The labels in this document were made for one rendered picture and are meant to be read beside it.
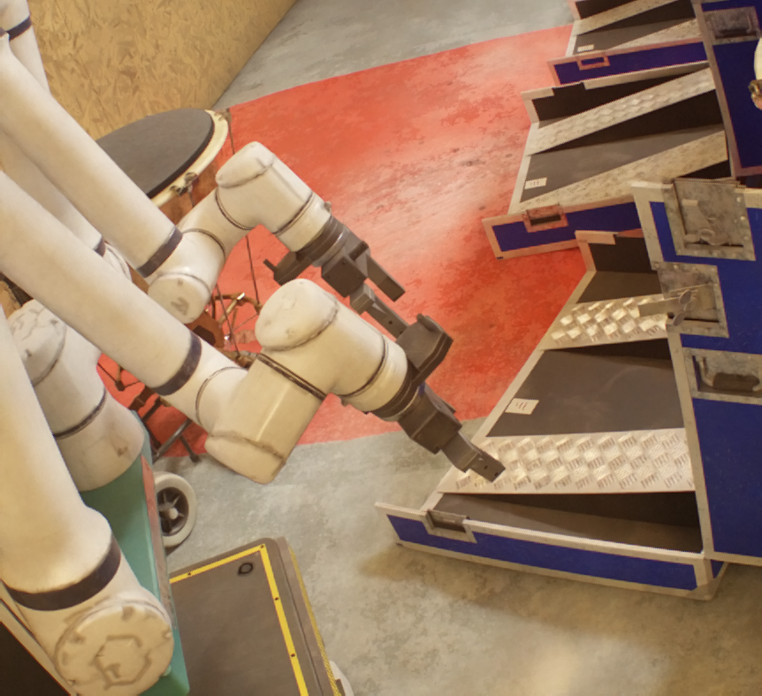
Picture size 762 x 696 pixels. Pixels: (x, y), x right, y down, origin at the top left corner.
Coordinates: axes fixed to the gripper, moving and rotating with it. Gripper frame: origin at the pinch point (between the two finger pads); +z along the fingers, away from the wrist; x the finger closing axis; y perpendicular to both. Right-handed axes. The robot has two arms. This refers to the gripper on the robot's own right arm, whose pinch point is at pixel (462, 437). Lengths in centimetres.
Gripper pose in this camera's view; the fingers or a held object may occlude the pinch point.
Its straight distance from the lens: 136.9
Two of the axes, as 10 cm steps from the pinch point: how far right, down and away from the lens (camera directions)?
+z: 6.1, 4.8, 6.3
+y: -6.7, 7.4, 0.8
